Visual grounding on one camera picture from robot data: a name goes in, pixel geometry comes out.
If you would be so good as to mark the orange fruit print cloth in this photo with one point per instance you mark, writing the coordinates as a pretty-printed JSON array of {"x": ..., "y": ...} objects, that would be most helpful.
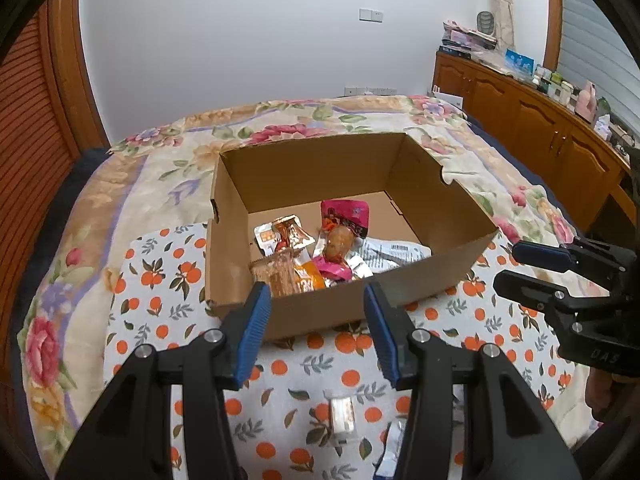
[{"x": 320, "y": 360}]

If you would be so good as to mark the white wall switch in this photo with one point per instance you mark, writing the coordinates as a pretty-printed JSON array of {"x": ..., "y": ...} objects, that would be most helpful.
[{"x": 371, "y": 14}]

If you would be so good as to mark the pink drumstick snack packet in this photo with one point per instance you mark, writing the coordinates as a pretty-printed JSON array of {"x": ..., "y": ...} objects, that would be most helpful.
[{"x": 337, "y": 247}]

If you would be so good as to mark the blue white snack packet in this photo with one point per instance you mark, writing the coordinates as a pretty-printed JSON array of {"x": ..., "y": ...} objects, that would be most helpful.
[{"x": 392, "y": 445}]

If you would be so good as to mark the white tissue box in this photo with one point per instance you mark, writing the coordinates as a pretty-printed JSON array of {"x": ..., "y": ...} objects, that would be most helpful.
[{"x": 604, "y": 126}]

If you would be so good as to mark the wooden window frame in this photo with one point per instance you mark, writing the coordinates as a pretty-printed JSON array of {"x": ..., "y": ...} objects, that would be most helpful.
[{"x": 552, "y": 15}]

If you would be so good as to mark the silver snack packet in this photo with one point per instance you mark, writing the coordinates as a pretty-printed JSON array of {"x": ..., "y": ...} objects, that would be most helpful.
[{"x": 361, "y": 266}]

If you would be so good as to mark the orange white meat packet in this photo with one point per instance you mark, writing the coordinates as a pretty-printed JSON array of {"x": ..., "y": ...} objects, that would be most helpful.
[{"x": 280, "y": 232}]

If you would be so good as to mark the white paper bag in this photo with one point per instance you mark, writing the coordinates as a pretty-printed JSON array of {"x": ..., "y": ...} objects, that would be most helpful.
[{"x": 446, "y": 97}]

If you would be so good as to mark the floral blanket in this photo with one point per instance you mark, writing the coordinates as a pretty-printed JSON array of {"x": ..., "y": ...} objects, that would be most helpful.
[{"x": 165, "y": 160}]

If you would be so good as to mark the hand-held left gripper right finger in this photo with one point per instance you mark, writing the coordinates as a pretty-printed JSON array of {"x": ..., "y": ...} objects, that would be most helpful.
[{"x": 382, "y": 330}]

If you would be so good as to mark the blue printed box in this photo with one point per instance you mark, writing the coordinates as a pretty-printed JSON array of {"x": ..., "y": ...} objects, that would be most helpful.
[{"x": 520, "y": 62}]

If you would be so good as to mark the group of small jars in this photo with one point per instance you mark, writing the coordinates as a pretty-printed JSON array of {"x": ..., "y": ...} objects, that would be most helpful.
[{"x": 552, "y": 85}]

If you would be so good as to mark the brown cardboard box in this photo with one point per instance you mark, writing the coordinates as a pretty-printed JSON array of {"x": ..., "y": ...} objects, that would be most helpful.
[{"x": 440, "y": 280}]

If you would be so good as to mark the white wall socket strip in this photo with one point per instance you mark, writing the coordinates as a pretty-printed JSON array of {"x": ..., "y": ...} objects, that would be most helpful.
[{"x": 370, "y": 91}]

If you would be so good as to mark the stack of flat boxes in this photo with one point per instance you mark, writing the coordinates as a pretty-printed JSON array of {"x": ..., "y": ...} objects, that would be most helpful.
[{"x": 462, "y": 40}]

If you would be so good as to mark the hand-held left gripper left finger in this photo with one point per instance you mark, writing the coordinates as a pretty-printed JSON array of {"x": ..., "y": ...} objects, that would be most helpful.
[{"x": 252, "y": 325}]

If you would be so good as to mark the small clear cake packet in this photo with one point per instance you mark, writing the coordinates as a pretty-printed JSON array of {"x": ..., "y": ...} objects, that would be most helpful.
[{"x": 342, "y": 415}]

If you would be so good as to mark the person's right hand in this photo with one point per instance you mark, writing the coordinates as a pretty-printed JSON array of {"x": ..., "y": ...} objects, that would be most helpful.
[{"x": 602, "y": 390}]

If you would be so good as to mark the large clear white snack packet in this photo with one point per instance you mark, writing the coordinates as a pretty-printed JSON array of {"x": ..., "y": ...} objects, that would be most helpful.
[{"x": 395, "y": 250}]

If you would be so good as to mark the pink printed snack packet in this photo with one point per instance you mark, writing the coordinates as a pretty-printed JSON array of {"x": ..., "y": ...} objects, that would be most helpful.
[{"x": 345, "y": 212}]

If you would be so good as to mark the pink bottle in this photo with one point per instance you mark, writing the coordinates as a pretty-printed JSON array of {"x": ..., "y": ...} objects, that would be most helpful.
[{"x": 586, "y": 99}]

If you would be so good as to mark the long wooden cabinet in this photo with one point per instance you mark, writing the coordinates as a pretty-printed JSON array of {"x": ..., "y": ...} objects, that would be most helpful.
[{"x": 530, "y": 115}]

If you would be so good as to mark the orange snack packet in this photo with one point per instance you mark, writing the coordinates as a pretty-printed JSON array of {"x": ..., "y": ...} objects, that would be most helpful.
[{"x": 310, "y": 277}]

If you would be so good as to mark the small grey fan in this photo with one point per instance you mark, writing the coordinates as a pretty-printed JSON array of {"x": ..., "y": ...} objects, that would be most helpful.
[{"x": 486, "y": 21}]

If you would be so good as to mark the louvered wooden wardrobe door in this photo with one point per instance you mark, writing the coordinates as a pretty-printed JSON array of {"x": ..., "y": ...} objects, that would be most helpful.
[{"x": 30, "y": 110}]

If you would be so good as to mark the pale patterned curtain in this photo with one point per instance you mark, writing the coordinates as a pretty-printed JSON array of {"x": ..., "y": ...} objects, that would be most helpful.
[{"x": 502, "y": 5}]

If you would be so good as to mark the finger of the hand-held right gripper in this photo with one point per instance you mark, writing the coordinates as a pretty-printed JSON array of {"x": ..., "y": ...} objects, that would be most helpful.
[
  {"x": 540, "y": 255},
  {"x": 530, "y": 290}
]

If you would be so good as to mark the clear brown snack packet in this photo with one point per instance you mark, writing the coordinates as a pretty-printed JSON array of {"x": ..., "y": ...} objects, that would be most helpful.
[{"x": 277, "y": 272}]

